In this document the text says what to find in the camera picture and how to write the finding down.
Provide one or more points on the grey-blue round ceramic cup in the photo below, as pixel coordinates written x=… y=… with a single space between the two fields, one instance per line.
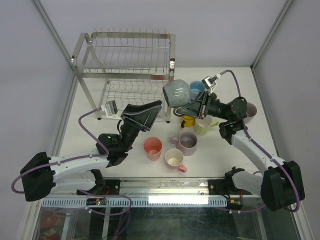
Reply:
x=177 y=93

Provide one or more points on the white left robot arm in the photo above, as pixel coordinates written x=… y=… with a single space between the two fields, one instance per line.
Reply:
x=45 y=174

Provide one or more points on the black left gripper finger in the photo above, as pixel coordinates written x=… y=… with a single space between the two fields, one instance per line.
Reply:
x=135 y=110
x=149 y=116

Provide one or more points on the tall pink cup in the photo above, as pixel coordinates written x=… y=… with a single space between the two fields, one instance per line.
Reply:
x=153 y=148

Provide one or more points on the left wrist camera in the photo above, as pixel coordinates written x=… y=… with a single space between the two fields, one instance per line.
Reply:
x=111 y=110

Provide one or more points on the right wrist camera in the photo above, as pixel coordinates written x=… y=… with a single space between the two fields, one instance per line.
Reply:
x=209 y=82

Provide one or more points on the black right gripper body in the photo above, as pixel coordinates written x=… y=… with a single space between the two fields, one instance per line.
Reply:
x=205 y=105

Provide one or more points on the lilac mug with handle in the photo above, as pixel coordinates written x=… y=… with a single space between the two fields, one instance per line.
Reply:
x=186 y=142

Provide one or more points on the small olive cup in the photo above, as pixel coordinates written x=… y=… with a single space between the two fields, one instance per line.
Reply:
x=214 y=95

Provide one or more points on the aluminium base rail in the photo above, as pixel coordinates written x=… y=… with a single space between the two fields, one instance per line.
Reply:
x=172 y=186

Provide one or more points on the light blue mug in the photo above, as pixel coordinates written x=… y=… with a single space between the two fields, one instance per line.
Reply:
x=195 y=88

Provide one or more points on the white slotted cable duct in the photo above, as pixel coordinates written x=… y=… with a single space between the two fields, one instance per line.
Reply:
x=136 y=202

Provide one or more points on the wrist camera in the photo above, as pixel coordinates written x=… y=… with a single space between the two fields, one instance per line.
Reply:
x=111 y=110
x=209 y=82

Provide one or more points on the yellow mug black handle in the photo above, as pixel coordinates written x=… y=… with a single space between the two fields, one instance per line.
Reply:
x=187 y=121

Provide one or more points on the stainless steel dish rack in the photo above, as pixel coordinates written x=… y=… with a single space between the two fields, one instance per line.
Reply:
x=129 y=67

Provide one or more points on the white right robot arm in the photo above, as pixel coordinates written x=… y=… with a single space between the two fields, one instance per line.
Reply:
x=281 y=184

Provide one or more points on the lilac mug black handle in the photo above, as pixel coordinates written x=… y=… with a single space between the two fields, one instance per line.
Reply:
x=251 y=112

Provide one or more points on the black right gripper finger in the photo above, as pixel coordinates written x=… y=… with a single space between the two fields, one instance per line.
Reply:
x=192 y=110
x=197 y=96

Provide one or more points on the pale green mug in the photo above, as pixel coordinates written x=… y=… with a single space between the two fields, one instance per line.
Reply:
x=202 y=126

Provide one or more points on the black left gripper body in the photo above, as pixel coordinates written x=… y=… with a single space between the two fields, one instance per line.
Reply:
x=130 y=129

